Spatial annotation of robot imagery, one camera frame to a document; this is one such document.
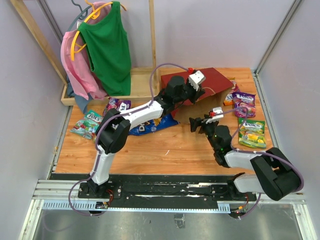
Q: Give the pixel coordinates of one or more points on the wooden rack frame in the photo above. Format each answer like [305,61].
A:
[139,75]

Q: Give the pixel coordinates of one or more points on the aluminium corner profile left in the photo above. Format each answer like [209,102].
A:
[50,18]

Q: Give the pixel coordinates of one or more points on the yellow clothes hanger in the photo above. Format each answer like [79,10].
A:
[96,35]

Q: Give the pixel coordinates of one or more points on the purple Fox's candy packet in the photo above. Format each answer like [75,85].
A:
[118,104]

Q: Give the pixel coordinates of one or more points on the blue Doritos chip bag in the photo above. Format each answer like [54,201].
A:
[154,125]

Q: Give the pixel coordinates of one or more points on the teal snack packet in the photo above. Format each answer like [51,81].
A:
[88,125]

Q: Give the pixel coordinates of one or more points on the aluminium corner profile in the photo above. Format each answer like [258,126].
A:
[293,9]
[50,18]

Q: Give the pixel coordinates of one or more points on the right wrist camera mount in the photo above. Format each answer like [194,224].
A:
[215,115]

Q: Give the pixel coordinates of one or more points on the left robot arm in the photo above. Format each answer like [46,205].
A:
[112,133]

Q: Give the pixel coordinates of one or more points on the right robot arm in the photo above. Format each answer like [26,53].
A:
[274,175]

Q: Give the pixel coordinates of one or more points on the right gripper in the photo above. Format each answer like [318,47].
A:
[197,121]

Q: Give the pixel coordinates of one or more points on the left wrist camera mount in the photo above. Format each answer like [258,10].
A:
[196,78]

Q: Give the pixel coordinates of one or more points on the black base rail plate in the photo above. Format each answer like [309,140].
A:
[160,192]

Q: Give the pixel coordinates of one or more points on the aluminium corner profile right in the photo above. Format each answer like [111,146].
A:
[293,9]

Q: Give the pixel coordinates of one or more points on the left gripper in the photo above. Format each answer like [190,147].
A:
[196,94]

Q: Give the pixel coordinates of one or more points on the red brown paper bag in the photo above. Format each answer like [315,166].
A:
[216,87]

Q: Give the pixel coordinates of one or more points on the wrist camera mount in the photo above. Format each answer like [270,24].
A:
[215,115]
[196,78]

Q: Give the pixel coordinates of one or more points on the pink shirt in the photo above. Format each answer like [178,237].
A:
[83,81]

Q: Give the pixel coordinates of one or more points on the green tank top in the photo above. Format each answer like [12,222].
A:
[112,65]

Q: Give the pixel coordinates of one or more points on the grey clothes hanger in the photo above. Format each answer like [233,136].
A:
[81,15]

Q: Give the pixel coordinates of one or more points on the blue grey cloth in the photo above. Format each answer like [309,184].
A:
[81,102]

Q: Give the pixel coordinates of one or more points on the orange snack packet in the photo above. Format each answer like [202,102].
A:
[228,101]

